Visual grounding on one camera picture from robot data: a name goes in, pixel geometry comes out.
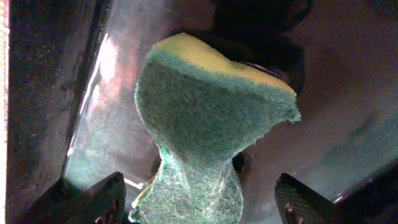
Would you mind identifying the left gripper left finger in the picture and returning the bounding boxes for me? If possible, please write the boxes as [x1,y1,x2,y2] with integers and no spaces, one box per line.
[21,172,126,224]

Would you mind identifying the black rectangular tray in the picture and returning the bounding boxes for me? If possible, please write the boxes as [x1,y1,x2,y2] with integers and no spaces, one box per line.
[6,0,397,223]

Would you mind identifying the green yellow sponge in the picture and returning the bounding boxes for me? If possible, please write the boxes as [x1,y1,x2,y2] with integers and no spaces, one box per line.
[129,33,300,224]

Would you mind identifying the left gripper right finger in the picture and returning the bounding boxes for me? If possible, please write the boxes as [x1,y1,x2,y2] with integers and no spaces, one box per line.
[274,161,397,224]

